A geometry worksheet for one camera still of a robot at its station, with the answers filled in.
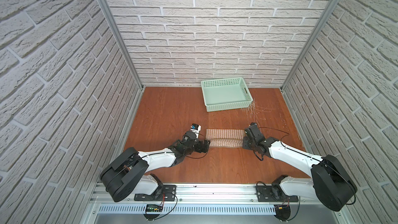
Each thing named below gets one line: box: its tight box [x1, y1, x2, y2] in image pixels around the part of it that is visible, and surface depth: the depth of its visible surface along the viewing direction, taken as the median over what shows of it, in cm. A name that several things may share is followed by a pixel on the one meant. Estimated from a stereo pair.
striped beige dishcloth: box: [205, 128, 246, 149], surface depth 92 cm
